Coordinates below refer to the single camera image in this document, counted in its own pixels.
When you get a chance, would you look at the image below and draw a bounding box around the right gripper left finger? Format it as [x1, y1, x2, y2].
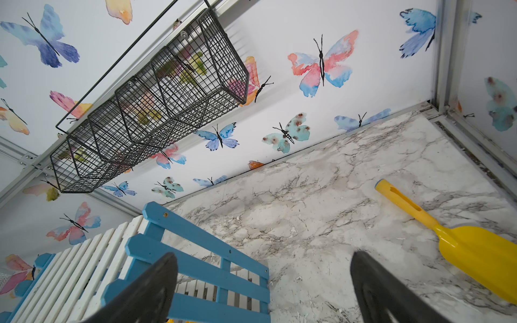
[84, 252, 179, 322]

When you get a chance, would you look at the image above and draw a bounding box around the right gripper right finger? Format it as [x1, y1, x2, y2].
[350, 250, 448, 322]

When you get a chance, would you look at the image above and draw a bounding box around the blue white two-tier shelf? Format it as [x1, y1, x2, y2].
[1, 202, 271, 322]

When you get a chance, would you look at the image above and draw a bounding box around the yellow plastic scoop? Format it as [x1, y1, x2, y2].
[375, 179, 516, 304]

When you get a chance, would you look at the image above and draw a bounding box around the black wire wall basket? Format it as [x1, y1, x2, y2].
[50, 2, 249, 193]

